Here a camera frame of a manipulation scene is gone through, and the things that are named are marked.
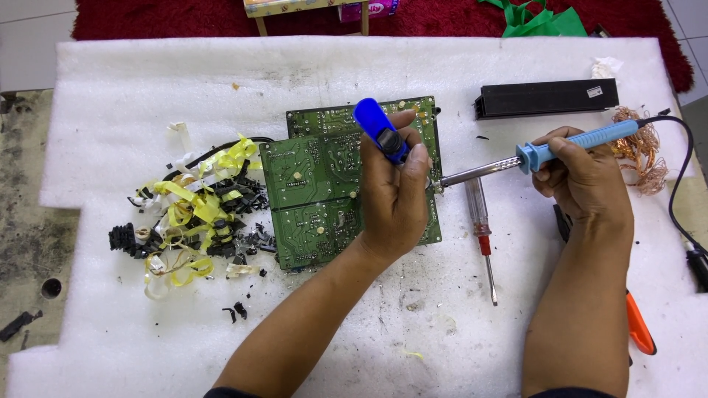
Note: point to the person's left hand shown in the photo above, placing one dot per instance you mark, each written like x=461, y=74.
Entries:
x=392, y=215

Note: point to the blue soldering iron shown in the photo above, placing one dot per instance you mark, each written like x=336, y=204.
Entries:
x=586, y=139

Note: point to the pile of yellow tape scraps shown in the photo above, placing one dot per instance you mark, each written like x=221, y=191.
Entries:
x=199, y=210

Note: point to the crumpled white tissue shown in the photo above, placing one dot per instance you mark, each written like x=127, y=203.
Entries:
x=605, y=67

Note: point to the red carpet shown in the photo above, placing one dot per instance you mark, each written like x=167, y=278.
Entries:
x=166, y=19

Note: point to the wooden stool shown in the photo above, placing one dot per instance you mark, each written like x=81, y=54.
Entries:
x=260, y=8

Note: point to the white foam sheet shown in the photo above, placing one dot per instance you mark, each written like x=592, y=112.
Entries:
x=166, y=354

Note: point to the black plastic fragments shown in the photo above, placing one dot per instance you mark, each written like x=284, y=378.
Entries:
x=238, y=310

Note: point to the large green circuit board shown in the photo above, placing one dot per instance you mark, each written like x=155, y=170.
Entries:
x=312, y=193

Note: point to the blue desoldering pump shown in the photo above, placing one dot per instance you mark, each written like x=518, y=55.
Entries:
x=379, y=130

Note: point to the black broken plastic piece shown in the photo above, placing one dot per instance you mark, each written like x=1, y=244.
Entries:
x=19, y=326

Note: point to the clear red screwdriver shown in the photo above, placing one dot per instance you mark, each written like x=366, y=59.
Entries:
x=480, y=221

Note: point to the person's right hand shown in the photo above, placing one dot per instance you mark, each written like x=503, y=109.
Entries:
x=600, y=185

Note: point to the black ribbed heat sink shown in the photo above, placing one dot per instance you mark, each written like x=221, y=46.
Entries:
x=545, y=98

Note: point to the pink packet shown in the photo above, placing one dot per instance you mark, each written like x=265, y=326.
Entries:
x=370, y=8

